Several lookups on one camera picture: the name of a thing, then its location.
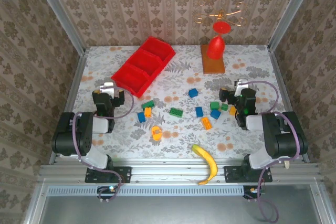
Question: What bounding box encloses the long yellow lego brick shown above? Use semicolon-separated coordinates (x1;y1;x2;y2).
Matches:
201;116;213;131

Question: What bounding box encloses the red three-compartment plastic bin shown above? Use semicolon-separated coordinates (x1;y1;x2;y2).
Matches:
110;37;176;98

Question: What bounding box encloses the long green lego brick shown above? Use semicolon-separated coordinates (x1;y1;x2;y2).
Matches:
169;107;184;118

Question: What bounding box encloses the rounded yellow lego piece 120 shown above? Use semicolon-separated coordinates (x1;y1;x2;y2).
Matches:
151;126;163;141

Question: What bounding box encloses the orange-brown wooden base board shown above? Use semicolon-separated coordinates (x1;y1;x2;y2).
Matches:
201;44;226;74

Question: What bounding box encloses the red wine glass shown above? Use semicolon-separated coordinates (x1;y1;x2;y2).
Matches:
206;21;232;61

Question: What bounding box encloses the yellow banana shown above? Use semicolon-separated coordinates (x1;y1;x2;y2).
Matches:
191;144;219;186

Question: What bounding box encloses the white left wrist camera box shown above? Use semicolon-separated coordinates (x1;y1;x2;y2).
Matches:
99;82;116;95

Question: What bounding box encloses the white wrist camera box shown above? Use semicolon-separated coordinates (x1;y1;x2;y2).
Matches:
234;78;249;91
99;82;116;95

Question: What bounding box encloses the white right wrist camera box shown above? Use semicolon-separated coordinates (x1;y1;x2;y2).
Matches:
234;78;249;91

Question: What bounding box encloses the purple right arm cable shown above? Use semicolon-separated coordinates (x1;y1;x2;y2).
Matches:
243;80;301;223

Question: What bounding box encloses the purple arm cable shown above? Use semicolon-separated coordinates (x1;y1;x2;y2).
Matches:
243;80;301;223
73;86;134;204

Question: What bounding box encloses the aluminium side rail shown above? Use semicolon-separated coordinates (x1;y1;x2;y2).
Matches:
49;52;87;166
267;47;310;163

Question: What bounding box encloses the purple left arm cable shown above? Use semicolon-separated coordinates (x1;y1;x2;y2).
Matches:
73;86;134;204

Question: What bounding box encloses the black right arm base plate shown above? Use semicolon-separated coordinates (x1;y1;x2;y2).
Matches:
224;165;273;183

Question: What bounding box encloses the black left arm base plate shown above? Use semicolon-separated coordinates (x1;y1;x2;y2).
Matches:
85;166;132;184

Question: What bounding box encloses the gold wire glass rack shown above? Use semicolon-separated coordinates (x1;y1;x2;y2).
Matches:
193;0;247;28

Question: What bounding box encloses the black cable connector block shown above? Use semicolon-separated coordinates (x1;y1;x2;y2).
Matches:
243;186;263;199
97;186;118;199

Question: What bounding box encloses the aluminium front rail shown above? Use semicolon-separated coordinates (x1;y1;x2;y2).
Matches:
39;163;324;183

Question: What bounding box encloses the aluminium corner post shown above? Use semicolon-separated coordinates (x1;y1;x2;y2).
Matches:
267;0;320;50
30;0;86;54

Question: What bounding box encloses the grey slotted cable duct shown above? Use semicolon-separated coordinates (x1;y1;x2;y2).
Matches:
48;186;244;196

